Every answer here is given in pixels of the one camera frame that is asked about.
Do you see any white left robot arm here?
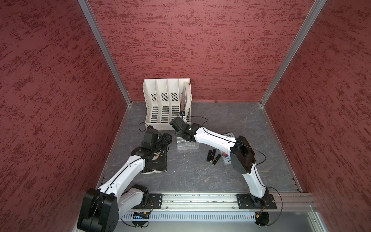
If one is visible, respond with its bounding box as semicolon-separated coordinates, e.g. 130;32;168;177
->
77;126;172;232

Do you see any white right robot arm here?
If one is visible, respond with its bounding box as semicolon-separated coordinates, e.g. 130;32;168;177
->
170;117;269;205

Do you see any clear acrylic lipstick organizer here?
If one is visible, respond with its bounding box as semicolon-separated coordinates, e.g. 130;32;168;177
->
176;132;199;151

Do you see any book standing in file organizer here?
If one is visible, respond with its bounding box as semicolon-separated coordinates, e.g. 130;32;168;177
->
180;82;192;117

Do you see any white perforated file organizer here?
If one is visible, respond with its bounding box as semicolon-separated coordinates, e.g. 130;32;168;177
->
143;78;191;131

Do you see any black Maugham paperback book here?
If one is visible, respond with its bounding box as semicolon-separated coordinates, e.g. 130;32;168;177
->
141;147;168;175

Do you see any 143-Storey Treehouse book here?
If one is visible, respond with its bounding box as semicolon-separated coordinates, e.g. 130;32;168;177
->
221;132;236;165

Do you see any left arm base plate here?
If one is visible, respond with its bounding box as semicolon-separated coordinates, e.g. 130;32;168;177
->
133;193;163;210

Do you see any aluminium mounting rail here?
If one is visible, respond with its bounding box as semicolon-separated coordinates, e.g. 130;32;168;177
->
115;191;318;212

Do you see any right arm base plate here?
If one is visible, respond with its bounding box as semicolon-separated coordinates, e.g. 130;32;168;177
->
236;194;277;210

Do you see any left aluminium corner post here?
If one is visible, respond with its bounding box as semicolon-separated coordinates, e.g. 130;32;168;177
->
78;0;132;107

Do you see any aluminium corner post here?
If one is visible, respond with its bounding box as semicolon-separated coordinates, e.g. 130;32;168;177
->
260;0;327;108
78;0;132;107

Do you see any right aluminium corner post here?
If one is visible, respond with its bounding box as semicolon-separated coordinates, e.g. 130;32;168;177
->
260;0;327;108

